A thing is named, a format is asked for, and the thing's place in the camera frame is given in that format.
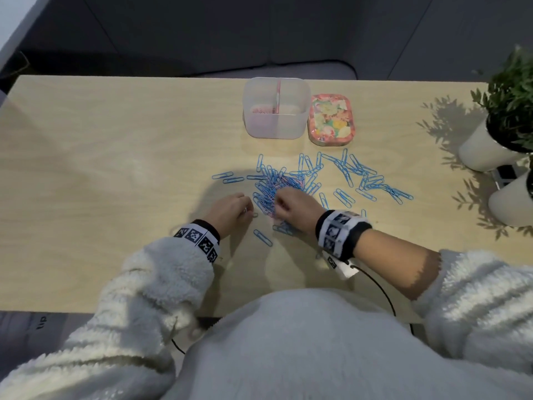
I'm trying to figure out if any marker-printed wristband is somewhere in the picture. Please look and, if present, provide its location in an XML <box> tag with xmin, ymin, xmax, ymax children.
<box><xmin>315</xmin><ymin>209</ymin><xmax>374</xmax><ymax>263</ymax></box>
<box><xmin>173</xmin><ymin>219</ymin><xmax>222</xmax><ymax>264</ymax></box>

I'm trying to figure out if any white side desk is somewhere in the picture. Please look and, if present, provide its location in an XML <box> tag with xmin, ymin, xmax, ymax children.
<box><xmin>0</xmin><ymin>0</ymin><xmax>53</xmax><ymax>71</ymax></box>

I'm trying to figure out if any green plant in white pot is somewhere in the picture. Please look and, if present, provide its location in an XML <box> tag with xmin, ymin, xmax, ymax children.
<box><xmin>457</xmin><ymin>45</ymin><xmax>533</xmax><ymax>172</ymax></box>
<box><xmin>487</xmin><ymin>158</ymin><xmax>533</xmax><ymax>228</ymax></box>

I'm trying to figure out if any left marker-printed wristband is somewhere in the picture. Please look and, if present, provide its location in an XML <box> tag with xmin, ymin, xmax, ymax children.
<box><xmin>173</xmin><ymin>219</ymin><xmax>222</xmax><ymax>264</ymax></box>

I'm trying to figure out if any small black marker card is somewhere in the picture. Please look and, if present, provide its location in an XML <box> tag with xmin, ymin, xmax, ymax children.
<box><xmin>493</xmin><ymin>164</ymin><xmax>525</xmax><ymax>190</ymax></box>

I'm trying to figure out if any person's right hand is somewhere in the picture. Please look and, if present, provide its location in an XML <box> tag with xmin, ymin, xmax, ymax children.
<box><xmin>273</xmin><ymin>189</ymin><xmax>328</xmax><ymax>237</ymax></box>

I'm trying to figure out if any person's left forearm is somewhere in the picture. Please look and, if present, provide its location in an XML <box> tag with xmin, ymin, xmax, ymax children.
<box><xmin>0</xmin><ymin>237</ymin><xmax>217</xmax><ymax>400</ymax></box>

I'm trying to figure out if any pile of blue pink paperclips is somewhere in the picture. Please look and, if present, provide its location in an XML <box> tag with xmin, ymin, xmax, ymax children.
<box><xmin>245</xmin><ymin>148</ymin><xmax>415</xmax><ymax>248</ymax></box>

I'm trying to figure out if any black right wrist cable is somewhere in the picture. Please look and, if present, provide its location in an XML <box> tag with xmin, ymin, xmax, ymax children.
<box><xmin>351</xmin><ymin>266</ymin><xmax>417</xmax><ymax>336</ymax></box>

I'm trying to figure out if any person's right forearm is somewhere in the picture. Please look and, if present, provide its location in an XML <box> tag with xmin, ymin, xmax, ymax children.
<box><xmin>356</xmin><ymin>228</ymin><xmax>533</xmax><ymax>376</ymax></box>

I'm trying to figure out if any grey bench seat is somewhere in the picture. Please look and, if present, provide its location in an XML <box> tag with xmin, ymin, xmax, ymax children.
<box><xmin>183</xmin><ymin>60</ymin><xmax>359</xmax><ymax>81</ymax></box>
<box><xmin>0</xmin><ymin>311</ymin><xmax>94</xmax><ymax>379</ymax></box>

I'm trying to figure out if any clear divided plastic container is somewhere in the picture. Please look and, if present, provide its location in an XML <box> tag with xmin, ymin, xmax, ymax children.
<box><xmin>243</xmin><ymin>77</ymin><xmax>312</xmax><ymax>140</ymax></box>

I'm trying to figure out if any person's left hand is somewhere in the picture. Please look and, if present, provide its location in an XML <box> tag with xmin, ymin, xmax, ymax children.
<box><xmin>203</xmin><ymin>192</ymin><xmax>255</xmax><ymax>240</ymax></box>

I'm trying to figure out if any right marker-printed wristband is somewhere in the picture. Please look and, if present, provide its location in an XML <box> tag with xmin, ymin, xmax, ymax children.
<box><xmin>315</xmin><ymin>209</ymin><xmax>374</xmax><ymax>263</ymax></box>

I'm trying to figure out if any pink floral container lid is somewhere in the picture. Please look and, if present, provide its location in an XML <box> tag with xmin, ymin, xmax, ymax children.
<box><xmin>307</xmin><ymin>93</ymin><xmax>357</xmax><ymax>146</ymax></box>

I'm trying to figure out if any person's white fleece torso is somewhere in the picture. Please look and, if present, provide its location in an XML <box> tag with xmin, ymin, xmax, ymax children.
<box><xmin>162</xmin><ymin>289</ymin><xmax>533</xmax><ymax>400</ymax></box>

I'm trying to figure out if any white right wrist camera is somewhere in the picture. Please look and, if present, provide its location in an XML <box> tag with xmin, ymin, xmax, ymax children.
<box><xmin>323</xmin><ymin>252</ymin><xmax>355</xmax><ymax>281</ymax></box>

